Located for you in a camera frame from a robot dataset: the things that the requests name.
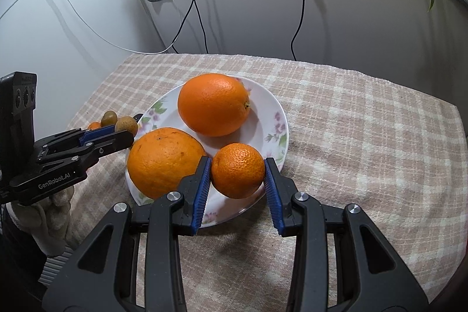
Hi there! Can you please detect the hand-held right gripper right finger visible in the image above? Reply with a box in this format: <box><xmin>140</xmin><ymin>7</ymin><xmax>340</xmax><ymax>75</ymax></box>
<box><xmin>264</xmin><ymin>157</ymin><xmax>428</xmax><ymax>312</ymax></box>

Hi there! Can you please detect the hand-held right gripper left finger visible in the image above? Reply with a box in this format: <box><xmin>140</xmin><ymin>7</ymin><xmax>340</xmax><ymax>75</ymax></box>
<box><xmin>43</xmin><ymin>156</ymin><xmax>213</xmax><ymax>312</ymax></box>

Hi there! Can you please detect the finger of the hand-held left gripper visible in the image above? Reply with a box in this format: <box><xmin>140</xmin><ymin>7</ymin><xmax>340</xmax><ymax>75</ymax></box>
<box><xmin>35</xmin><ymin>125</ymin><xmax>117</xmax><ymax>154</ymax></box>
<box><xmin>38</xmin><ymin>130</ymin><xmax>134</xmax><ymax>170</ymax></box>

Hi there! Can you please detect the olive green round fruit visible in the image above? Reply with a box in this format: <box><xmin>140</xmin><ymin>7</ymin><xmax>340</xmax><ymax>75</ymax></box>
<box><xmin>100</xmin><ymin>110</ymin><xmax>118</xmax><ymax>127</ymax></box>

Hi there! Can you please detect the brown longan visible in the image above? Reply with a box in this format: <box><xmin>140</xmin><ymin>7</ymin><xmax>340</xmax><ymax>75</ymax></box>
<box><xmin>114</xmin><ymin>116</ymin><xmax>139</xmax><ymax>137</ymax></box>

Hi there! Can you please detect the large orange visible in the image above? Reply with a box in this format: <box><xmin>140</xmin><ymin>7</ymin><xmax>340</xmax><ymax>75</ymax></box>
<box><xmin>177</xmin><ymin>74</ymin><xmax>251</xmax><ymax>137</ymax></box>
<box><xmin>127</xmin><ymin>127</ymin><xmax>207</xmax><ymax>200</ymax></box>

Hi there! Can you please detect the white floral plate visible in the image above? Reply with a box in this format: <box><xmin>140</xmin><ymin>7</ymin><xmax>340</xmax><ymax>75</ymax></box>
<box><xmin>126</xmin><ymin>75</ymin><xmax>290</xmax><ymax>228</ymax></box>

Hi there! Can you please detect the person's left hand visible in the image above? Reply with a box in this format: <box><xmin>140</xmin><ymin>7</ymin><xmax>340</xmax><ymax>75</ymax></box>
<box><xmin>7</xmin><ymin>187</ymin><xmax>75</xmax><ymax>258</ymax></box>

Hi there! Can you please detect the checked tablecloth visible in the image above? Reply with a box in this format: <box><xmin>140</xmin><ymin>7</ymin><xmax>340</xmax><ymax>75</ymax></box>
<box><xmin>66</xmin><ymin>52</ymin><xmax>468</xmax><ymax>312</ymax></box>

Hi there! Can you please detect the white cabinet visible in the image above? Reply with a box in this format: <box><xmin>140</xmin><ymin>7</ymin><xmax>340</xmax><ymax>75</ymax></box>
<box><xmin>0</xmin><ymin>0</ymin><xmax>165</xmax><ymax>86</ymax></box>

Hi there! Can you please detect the black power cable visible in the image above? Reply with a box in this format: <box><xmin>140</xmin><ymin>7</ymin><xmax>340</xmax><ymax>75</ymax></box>
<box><xmin>170</xmin><ymin>0</ymin><xmax>220</xmax><ymax>54</ymax></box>
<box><xmin>195</xmin><ymin>0</ymin><xmax>211</xmax><ymax>54</ymax></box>

